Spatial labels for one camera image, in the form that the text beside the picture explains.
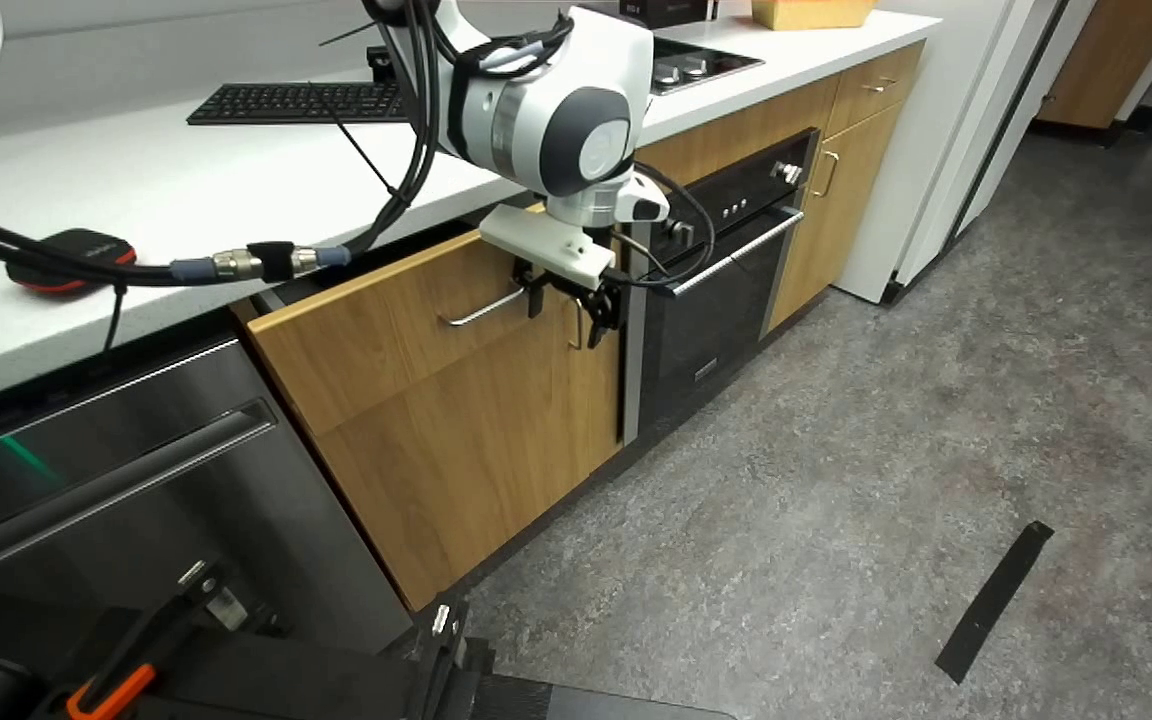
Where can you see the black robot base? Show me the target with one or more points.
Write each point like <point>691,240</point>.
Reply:
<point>271,679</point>

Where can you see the black induction cooktop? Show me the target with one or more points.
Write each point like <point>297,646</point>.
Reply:
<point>679,63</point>

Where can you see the black strip on floor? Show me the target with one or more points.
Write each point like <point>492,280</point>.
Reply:
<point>989,600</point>

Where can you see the dark box on counter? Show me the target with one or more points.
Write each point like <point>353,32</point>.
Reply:
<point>667,12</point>

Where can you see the wooden cabinet door right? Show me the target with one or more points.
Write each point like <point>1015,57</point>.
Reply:
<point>861,113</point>

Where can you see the wooden block on counter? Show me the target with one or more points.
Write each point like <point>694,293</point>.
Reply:
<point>809,12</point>

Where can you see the stainless steel dishwasher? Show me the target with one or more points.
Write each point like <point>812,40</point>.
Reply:
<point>130,465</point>

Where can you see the silver drawer handle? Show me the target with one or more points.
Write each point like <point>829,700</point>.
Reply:
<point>487,311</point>

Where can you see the black keyboard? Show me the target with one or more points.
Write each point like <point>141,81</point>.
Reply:
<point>307,105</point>

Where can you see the black and red oval case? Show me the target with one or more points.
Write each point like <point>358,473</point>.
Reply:
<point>70,261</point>

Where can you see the white refrigerator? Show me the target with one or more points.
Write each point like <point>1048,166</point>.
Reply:
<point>981,78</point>

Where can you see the built-in black oven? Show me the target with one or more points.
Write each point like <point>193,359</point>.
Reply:
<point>694,335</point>

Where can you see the orange and black clamp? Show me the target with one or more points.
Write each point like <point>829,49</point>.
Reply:
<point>201,599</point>

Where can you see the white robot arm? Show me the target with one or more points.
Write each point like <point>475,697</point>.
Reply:
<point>559,113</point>

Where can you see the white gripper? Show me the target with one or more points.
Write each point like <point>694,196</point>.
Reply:
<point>563,249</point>

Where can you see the wooden drawer with white interior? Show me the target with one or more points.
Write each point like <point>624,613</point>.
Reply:
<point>373,339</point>

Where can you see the lower wooden cabinet front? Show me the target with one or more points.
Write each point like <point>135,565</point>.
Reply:
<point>460,460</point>

